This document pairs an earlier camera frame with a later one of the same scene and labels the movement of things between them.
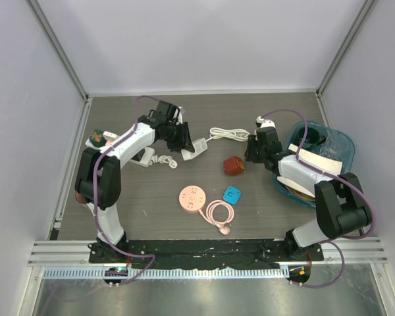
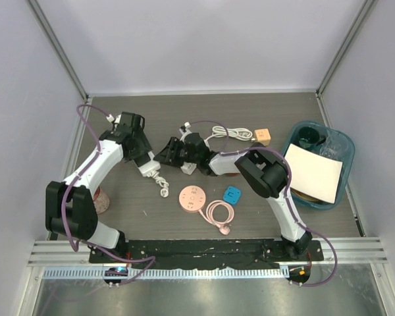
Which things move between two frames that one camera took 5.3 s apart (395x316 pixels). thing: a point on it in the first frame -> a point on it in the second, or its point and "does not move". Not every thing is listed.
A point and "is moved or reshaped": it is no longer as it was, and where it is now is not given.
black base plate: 179,253 does not move
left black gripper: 185,141 -> 144,147
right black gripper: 253,141 -> 166,155
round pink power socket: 192,199 does not move
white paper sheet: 305,178 does not move
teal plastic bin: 340,145 does not move
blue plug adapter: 232,195 does not move
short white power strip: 199,146 is moved or reshaped
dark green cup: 312,138 does not move
